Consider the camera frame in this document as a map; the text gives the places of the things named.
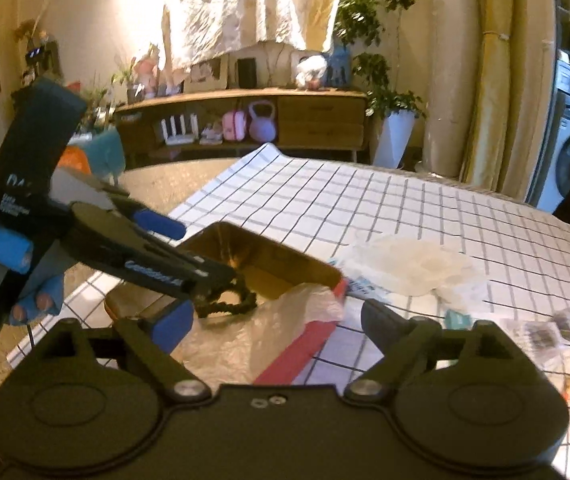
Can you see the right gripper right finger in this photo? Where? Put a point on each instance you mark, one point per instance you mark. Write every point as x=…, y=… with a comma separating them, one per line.
x=404, y=344

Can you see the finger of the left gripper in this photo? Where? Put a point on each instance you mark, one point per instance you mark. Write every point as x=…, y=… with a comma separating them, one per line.
x=148, y=219
x=113, y=244

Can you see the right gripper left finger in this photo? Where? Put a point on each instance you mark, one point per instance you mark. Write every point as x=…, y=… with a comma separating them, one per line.
x=149, y=343

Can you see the white lace cloth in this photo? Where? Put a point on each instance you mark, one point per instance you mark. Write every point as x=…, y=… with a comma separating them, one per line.
x=416, y=268

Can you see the translucent plastic bag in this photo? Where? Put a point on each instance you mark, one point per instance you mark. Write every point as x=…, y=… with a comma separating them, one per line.
x=237, y=348

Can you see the cotton swab packet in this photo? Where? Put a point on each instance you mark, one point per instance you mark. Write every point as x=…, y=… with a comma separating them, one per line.
x=543, y=341

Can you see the blue gloved left hand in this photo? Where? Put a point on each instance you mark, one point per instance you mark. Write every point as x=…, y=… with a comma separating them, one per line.
x=25, y=298

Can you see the teal tissue pack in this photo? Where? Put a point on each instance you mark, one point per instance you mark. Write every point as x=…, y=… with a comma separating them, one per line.
x=359, y=286

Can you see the white router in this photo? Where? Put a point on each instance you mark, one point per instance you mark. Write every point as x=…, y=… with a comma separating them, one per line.
x=180, y=129

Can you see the red gold metal tin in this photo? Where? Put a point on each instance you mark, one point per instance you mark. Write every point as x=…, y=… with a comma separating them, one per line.
x=269, y=269

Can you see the pink small case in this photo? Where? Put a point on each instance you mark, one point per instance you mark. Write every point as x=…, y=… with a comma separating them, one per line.
x=234, y=125

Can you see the purple kettlebell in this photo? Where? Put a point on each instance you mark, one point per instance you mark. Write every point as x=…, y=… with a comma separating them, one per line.
x=262, y=127

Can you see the checkered white tablecloth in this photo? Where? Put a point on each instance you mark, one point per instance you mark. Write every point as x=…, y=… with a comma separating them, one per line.
x=333, y=210

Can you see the wooden sideboard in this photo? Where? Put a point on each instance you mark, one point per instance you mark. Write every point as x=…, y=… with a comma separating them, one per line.
x=308, y=121

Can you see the draped cream sheet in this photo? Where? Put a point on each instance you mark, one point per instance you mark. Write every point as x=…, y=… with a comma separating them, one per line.
x=199, y=30

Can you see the white washing machine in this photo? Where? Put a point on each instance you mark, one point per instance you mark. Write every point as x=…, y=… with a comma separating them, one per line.
x=552, y=182

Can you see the yellow curtain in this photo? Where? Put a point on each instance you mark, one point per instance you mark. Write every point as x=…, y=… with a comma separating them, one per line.
x=513, y=95

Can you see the potted green plant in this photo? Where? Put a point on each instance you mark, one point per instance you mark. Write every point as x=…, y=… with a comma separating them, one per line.
x=376, y=26

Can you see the rolled cream mat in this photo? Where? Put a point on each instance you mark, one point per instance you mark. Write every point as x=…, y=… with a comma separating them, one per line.
x=454, y=45

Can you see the photo frame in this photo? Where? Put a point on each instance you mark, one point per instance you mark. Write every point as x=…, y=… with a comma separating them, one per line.
x=211, y=75

